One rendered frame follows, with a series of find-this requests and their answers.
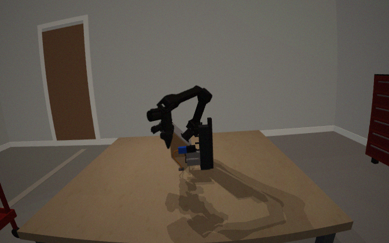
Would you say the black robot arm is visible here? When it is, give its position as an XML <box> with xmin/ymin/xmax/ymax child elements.
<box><xmin>146</xmin><ymin>86</ymin><xmax>212</xmax><ymax>142</ymax></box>

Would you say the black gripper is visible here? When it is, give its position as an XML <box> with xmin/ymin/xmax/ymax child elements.
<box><xmin>160</xmin><ymin>118</ymin><xmax>174</xmax><ymax>149</ymax></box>

